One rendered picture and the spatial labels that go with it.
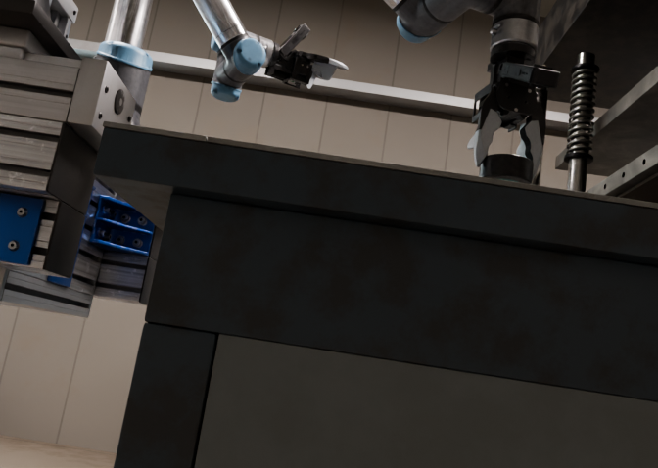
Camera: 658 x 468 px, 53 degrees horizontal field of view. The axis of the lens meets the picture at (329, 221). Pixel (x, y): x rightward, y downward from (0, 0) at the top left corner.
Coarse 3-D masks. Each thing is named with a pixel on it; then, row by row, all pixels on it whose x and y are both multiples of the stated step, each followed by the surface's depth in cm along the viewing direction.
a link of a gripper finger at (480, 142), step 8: (496, 112) 102; (488, 120) 101; (496, 120) 101; (488, 128) 101; (496, 128) 101; (480, 136) 100; (488, 136) 100; (472, 144) 103; (480, 144) 100; (488, 144) 100; (480, 152) 100; (480, 160) 100
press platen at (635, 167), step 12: (648, 156) 160; (624, 168) 173; (636, 168) 165; (648, 168) 159; (612, 180) 179; (624, 180) 172; (636, 180) 168; (588, 192) 196; (600, 192) 187; (612, 192) 180
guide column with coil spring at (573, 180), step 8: (584, 56) 208; (592, 56) 208; (584, 72) 207; (592, 72) 207; (576, 80) 209; (584, 80) 206; (592, 80) 207; (576, 88) 208; (584, 104) 204; (576, 112) 205; (584, 112) 204; (576, 136) 203; (584, 136) 202; (576, 144) 202; (584, 144) 202; (584, 152) 201; (576, 160) 201; (584, 160) 201; (568, 168) 203; (576, 168) 200; (584, 168) 200; (568, 176) 202; (576, 176) 200; (584, 176) 200; (568, 184) 201; (576, 184) 199; (584, 184) 199
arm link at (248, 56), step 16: (208, 0) 151; (224, 0) 153; (208, 16) 152; (224, 16) 152; (224, 32) 152; (240, 32) 153; (224, 48) 154; (240, 48) 151; (256, 48) 152; (224, 64) 158; (240, 64) 152; (256, 64) 152; (240, 80) 160
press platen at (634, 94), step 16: (640, 80) 178; (656, 80) 168; (624, 96) 188; (640, 96) 177; (656, 96) 175; (608, 112) 198; (624, 112) 187; (640, 112) 186; (656, 112) 184; (608, 128) 200; (624, 128) 198; (640, 128) 196; (656, 128) 195; (592, 144) 214; (608, 144) 212; (624, 144) 210; (640, 144) 208; (656, 144) 206; (560, 160) 237; (608, 160) 225; (624, 160) 223; (608, 176) 241
